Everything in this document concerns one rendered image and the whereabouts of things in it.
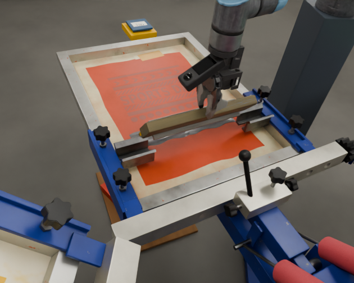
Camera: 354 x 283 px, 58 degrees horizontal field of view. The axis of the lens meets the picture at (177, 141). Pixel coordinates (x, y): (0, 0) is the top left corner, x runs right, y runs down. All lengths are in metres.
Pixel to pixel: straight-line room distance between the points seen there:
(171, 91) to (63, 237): 0.76
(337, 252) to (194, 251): 1.20
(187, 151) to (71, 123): 1.63
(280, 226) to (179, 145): 0.39
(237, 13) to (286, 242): 0.50
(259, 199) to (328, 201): 1.60
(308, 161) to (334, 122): 2.06
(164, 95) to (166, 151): 0.28
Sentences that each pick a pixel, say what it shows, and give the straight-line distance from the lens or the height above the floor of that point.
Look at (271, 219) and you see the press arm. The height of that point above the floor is 1.04.
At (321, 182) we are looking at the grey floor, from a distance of 2.42.
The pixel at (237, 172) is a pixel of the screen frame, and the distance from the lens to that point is 0.90.
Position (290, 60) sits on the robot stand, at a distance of 1.53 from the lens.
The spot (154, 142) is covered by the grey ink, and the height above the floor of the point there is 0.96.
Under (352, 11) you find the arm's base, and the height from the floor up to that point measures 1.22.
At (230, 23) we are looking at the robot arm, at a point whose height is 1.36.
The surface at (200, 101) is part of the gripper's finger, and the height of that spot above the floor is 1.11.
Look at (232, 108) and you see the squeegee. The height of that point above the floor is 1.09.
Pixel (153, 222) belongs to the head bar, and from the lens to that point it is 0.72.
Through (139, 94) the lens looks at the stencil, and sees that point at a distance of 1.16.
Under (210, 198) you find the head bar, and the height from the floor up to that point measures 1.04.
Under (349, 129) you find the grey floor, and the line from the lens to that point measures 2.98.
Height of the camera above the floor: 1.66
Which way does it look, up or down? 45 degrees down
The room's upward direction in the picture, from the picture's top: 7 degrees clockwise
